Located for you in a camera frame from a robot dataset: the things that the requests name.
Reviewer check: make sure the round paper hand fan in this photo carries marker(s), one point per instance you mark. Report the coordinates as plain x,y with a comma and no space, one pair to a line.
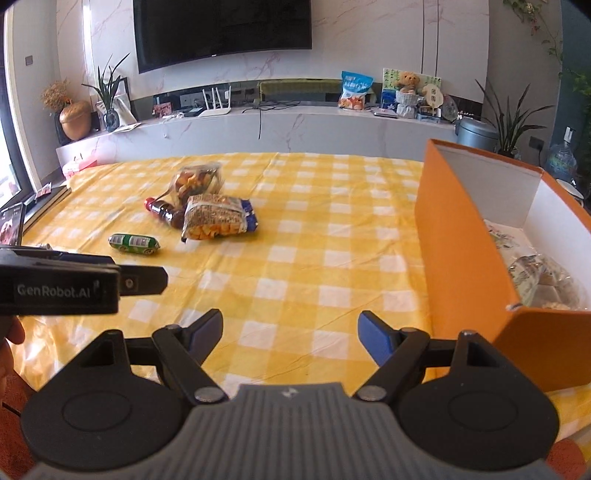
434,97

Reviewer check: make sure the black picture frame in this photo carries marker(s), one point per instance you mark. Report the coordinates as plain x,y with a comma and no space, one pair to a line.
122,104

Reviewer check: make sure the person's left hand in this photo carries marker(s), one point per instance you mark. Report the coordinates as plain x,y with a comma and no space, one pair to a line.
11,330

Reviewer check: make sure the green sausage stick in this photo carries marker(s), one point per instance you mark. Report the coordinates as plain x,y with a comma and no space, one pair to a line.
134,243

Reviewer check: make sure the dark notebook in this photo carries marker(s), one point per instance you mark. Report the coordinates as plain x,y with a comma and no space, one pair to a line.
46,205

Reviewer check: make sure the white router with antennas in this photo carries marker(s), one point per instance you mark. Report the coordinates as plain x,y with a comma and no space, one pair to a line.
216,110

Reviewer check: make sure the loose papers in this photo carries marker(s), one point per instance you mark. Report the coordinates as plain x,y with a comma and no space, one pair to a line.
127,128

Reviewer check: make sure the pink box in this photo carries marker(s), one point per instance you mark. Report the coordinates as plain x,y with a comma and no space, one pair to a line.
78,168

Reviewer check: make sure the dried flower bunch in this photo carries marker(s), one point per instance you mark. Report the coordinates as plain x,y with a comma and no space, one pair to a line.
55,94

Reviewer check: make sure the black flat screen television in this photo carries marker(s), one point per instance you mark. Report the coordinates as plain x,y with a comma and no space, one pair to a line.
221,27

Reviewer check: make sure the small pink photo card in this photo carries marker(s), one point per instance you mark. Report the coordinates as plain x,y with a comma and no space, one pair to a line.
162,110

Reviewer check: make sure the hanging vine plant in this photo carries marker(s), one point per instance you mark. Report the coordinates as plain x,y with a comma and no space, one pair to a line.
535,18

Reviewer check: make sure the long-leaf plant in black pot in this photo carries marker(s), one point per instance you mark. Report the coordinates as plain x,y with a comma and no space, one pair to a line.
508,124

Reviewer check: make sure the yellow checkered tablecloth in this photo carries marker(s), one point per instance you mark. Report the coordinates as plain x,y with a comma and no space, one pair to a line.
300,258

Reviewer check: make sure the blue-edged cracker packet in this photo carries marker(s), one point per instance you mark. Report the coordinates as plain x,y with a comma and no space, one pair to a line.
217,219

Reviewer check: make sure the clear puffed rice bar packet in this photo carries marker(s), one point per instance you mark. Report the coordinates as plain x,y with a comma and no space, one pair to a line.
545,281

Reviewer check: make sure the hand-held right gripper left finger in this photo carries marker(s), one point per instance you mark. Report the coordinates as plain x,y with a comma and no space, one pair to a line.
205,332

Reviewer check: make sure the brown teddy bear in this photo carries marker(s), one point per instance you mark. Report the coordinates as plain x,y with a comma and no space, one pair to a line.
408,82

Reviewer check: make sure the wrapped grey flower basket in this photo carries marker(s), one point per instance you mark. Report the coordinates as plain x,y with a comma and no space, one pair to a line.
407,106

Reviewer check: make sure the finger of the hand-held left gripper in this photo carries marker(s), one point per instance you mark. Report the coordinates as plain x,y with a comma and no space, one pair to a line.
145,280

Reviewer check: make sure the green plant in glass vase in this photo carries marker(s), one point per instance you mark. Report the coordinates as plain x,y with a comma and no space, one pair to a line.
111,117

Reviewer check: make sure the blue water jug with pump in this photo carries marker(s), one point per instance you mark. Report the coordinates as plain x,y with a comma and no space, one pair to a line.
561,161

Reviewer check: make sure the blue-grey trash can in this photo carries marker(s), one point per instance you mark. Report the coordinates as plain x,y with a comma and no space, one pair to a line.
475,134

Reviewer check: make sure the orange cardboard box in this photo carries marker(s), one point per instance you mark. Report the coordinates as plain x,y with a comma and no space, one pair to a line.
452,240

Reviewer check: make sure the white round stool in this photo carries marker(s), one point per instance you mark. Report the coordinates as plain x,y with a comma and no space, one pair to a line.
572,189

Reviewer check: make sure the round patterned plate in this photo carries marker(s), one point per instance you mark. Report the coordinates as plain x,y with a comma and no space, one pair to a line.
450,110

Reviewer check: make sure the dark bottle with red cap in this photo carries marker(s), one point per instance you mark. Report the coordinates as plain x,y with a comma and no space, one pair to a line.
166,214

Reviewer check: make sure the dark wall outlet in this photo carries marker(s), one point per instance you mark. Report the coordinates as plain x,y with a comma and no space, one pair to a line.
535,142

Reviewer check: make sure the blue snack bag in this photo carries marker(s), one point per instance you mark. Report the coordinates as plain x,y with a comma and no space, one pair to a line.
355,90

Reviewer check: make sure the clear mixed nut packet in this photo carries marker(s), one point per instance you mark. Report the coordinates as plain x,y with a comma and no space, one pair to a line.
196,182

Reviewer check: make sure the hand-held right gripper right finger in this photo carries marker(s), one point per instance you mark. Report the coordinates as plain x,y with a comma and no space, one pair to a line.
374,337

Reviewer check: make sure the white marble television console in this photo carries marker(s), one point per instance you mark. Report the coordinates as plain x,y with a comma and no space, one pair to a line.
323,129

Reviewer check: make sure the green picture board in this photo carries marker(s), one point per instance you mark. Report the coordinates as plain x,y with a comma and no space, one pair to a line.
388,81

